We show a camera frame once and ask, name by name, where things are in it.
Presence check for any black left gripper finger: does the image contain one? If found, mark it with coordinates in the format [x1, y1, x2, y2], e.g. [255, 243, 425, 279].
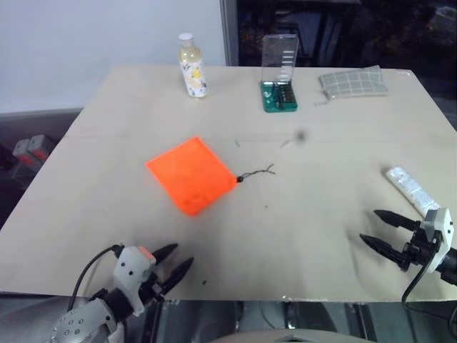
[153, 244, 179, 267]
[161, 257, 195, 296]

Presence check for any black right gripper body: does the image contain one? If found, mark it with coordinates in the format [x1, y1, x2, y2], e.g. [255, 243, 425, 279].
[399, 221, 444, 273]

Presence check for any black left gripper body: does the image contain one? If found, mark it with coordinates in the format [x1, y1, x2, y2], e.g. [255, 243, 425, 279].
[137, 264, 169, 305]

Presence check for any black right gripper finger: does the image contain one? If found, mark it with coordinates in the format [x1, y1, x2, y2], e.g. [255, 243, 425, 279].
[359, 234, 406, 267]
[373, 209, 421, 232]

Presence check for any white remote control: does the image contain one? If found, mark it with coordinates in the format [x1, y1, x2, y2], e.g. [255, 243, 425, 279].
[385, 165, 442, 216]

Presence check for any orange drawstring pouch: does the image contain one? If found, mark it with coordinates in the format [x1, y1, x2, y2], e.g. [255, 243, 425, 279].
[145, 136, 276, 217]

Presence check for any grey checked fabric pouch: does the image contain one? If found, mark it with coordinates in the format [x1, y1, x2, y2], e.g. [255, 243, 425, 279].
[314, 66, 389, 107]

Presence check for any grey box with red label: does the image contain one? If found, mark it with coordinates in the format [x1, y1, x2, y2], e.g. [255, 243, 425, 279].
[11, 139, 32, 161]
[27, 134, 55, 161]

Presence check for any green screwdriver bit case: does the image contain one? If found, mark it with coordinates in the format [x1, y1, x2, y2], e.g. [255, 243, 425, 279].
[259, 34, 300, 114]

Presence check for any clear bottle with floral label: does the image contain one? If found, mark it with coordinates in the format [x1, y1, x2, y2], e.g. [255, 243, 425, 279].
[178, 33, 209, 99]

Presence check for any dark glass cabinet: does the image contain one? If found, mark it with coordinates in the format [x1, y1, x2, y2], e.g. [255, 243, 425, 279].
[235, 0, 457, 69]

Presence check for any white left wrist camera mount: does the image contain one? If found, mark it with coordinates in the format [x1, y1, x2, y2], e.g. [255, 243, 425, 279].
[113, 245, 157, 317]

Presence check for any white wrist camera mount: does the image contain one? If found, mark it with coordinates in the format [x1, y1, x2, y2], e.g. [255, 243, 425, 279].
[113, 245, 157, 317]
[421, 207, 455, 274]

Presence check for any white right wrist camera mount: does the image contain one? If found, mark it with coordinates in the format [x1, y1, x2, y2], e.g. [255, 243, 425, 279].
[421, 207, 455, 274]

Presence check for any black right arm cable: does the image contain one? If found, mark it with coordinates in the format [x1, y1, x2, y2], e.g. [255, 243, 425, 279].
[401, 262, 457, 324]

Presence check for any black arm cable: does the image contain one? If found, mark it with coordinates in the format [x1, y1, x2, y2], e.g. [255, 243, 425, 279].
[401, 262, 457, 324]
[67, 244, 124, 312]

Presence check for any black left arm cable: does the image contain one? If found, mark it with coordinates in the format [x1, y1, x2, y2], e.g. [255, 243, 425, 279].
[67, 244, 124, 312]

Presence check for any grey metal frame post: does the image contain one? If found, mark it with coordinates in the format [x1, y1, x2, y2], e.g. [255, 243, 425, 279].
[219, 0, 241, 67]

